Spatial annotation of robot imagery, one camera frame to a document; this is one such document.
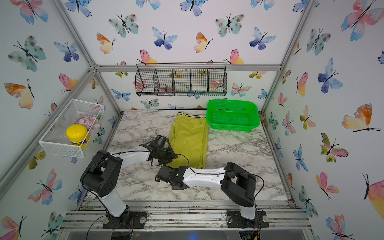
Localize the green plastic basket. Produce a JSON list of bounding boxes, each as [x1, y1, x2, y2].
[[206, 100, 261, 132]]

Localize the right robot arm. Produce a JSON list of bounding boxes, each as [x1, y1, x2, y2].
[[155, 163, 257, 220]]

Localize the lime green long pants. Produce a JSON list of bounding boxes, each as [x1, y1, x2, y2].
[[167, 112, 209, 169]]

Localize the yellow lidded jar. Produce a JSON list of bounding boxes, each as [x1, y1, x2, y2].
[[66, 125, 89, 146]]

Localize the black wire wall basket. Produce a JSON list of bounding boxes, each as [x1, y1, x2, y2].
[[134, 62, 228, 99]]

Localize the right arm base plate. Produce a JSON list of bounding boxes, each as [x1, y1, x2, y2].
[[226, 211, 270, 229]]

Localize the aluminium front rail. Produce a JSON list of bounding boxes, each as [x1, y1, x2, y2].
[[61, 201, 312, 232]]

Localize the white mesh wall basket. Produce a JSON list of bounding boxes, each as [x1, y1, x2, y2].
[[39, 99, 105, 158]]

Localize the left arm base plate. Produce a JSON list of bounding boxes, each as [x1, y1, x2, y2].
[[103, 212, 148, 230]]

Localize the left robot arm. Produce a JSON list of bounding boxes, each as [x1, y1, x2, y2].
[[80, 135, 177, 218]]

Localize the pink item in basket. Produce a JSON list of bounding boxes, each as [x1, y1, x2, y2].
[[74, 114, 101, 131]]

